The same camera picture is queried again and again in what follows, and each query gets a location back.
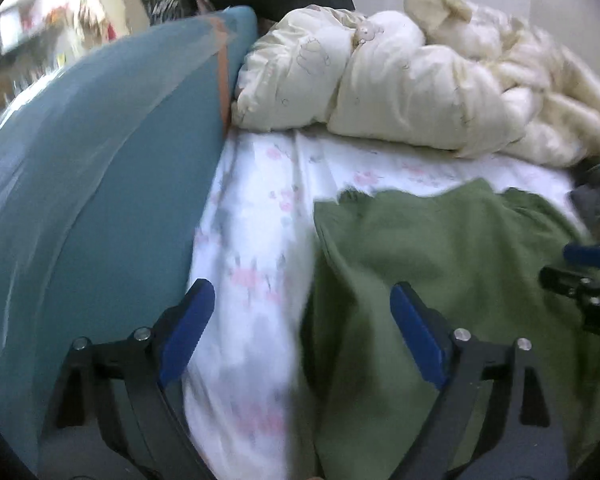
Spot olive green pants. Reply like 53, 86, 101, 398
301, 180, 600, 479

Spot cream crumpled duvet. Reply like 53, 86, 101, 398
232, 0, 600, 168

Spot white floral bed sheet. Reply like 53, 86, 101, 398
183, 130, 572, 479

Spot black poster sign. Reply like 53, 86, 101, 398
140, 0, 214, 26

